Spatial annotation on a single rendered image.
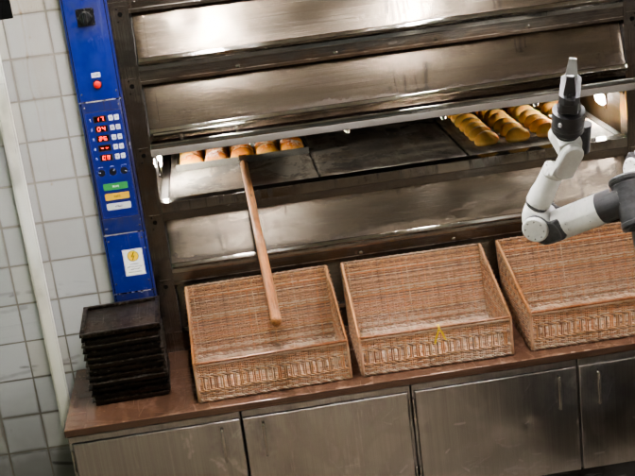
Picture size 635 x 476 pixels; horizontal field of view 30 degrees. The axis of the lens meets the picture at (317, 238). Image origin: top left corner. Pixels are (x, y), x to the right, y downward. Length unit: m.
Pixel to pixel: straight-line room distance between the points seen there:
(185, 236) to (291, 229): 0.40
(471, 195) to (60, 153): 1.56
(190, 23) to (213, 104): 0.30
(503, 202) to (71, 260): 1.66
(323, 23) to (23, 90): 1.11
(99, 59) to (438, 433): 1.80
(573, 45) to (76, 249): 2.01
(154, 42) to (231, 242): 0.80
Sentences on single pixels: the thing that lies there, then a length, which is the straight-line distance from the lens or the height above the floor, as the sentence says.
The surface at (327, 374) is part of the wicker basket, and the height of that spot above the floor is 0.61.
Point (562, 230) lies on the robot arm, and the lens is 3.44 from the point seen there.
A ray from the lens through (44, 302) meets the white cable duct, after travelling 4.60.
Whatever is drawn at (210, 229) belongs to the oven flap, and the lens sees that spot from 4.51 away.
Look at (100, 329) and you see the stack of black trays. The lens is 4.27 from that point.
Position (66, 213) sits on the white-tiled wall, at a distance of 4.50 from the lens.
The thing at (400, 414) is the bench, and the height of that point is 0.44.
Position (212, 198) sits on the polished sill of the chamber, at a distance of 4.46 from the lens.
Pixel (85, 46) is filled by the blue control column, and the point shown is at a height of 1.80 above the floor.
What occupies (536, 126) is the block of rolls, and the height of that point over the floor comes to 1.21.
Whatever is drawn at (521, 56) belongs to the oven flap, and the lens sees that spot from 4.53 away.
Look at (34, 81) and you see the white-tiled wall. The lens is 4.40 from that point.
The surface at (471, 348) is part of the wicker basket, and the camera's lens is 4.25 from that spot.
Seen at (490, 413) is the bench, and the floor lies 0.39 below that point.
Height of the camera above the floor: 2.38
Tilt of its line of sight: 18 degrees down
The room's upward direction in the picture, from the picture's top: 7 degrees counter-clockwise
